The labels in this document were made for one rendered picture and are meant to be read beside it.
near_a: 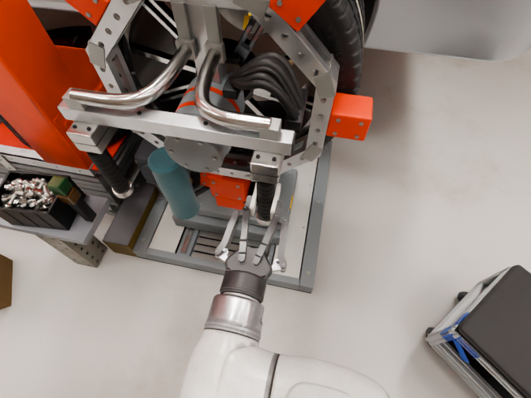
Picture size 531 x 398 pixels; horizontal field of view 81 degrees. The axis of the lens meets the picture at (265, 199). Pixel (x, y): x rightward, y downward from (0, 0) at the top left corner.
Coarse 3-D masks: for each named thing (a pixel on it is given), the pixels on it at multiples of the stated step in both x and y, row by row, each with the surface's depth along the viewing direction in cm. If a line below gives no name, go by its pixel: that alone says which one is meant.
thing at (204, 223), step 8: (192, 176) 150; (200, 176) 150; (296, 176) 147; (192, 184) 148; (200, 184) 148; (200, 216) 138; (208, 216) 138; (288, 216) 136; (176, 224) 141; (184, 224) 139; (192, 224) 138; (200, 224) 136; (208, 224) 134; (216, 224) 134; (224, 224) 136; (240, 224) 136; (216, 232) 139; (240, 232) 134; (248, 232) 132; (256, 232) 132; (264, 232) 134; (280, 232) 134; (256, 240) 138; (272, 240) 134
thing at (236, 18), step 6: (222, 12) 114; (228, 12) 114; (234, 12) 113; (240, 12) 108; (246, 12) 108; (228, 18) 115; (234, 18) 115; (240, 18) 115; (234, 24) 117; (240, 24) 117; (258, 24) 115; (252, 30) 117; (264, 30) 116
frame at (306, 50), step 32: (128, 0) 55; (160, 0) 55; (192, 0) 53; (224, 0) 52; (256, 0) 51; (96, 32) 63; (288, 32) 55; (96, 64) 69; (320, 64) 58; (320, 96) 64; (320, 128) 72; (224, 160) 97; (288, 160) 84
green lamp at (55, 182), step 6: (54, 180) 86; (60, 180) 86; (66, 180) 87; (48, 186) 85; (54, 186) 85; (60, 186) 85; (66, 186) 87; (54, 192) 87; (60, 192) 86; (66, 192) 88
